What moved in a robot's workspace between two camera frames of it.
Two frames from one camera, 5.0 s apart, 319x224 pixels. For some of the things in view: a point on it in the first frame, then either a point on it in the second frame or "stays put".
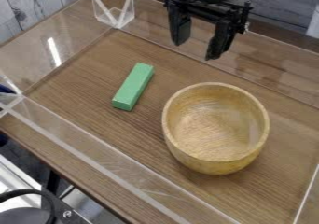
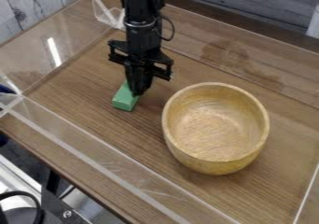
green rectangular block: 132,87 stays put
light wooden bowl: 215,124 stays put
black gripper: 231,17 to 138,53
